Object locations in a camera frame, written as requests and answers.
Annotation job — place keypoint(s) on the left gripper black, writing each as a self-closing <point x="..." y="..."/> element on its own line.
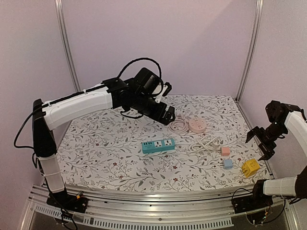
<point x="166" y="120"/>

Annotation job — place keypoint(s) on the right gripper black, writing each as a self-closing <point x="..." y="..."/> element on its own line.
<point x="262" y="138"/>

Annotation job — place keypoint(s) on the yellow cube socket adapter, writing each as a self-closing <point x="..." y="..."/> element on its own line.
<point x="250" y="168"/>

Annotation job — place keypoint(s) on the teal power strip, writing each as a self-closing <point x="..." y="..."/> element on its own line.
<point x="158" y="146"/>

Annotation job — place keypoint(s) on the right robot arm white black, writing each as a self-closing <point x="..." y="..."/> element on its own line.
<point x="284" y="118"/>

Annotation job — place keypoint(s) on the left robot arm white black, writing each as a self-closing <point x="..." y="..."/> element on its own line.
<point x="142" y="93"/>

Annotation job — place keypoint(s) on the pink round power strip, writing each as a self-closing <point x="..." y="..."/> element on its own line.
<point x="197" y="125"/>

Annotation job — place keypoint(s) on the pink charger cube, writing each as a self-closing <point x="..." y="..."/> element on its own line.
<point x="224" y="151"/>

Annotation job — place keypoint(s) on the blue charger cube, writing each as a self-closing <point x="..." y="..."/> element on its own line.
<point x="227" y="164"/>

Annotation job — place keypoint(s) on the floral table mat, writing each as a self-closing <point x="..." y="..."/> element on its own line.
<point x="104" y="149"/>

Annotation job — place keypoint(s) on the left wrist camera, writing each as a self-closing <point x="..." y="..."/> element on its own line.
<point x="162" y="91"/>

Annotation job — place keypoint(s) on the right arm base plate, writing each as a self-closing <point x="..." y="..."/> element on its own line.
<point x="251" y="202"/>

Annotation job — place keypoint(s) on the aluminium front rail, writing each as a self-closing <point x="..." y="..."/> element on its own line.
<point x="122" y="210"/>

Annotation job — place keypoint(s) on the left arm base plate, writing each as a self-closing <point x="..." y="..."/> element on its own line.
<point x="76" y="203"/>

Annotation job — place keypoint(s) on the right aluminium corner post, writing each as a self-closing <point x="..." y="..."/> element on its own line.
<point x="251" y="50"/>

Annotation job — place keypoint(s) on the aluminium corner post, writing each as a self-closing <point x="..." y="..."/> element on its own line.
<point x="66" y="44"/>
<point x="251" y="50"/>

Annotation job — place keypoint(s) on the left aluminium corner post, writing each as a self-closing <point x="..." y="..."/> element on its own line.
<point x="66" y="44"/>

